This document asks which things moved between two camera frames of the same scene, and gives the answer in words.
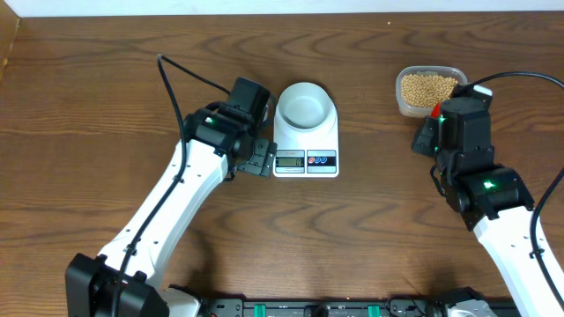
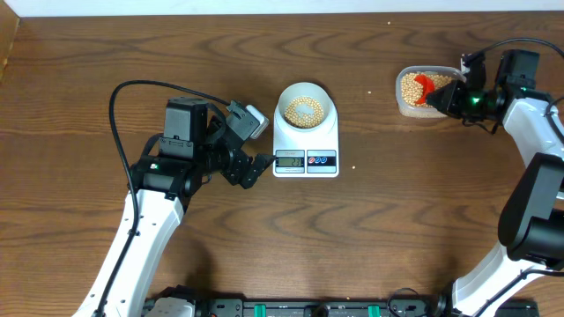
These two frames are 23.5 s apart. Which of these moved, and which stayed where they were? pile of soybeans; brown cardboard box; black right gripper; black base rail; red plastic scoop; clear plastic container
Moved: black right gripper; red plastic scoop
Stayed: brown cardboard box; black base rail; clear plastic container; pile of soybeans
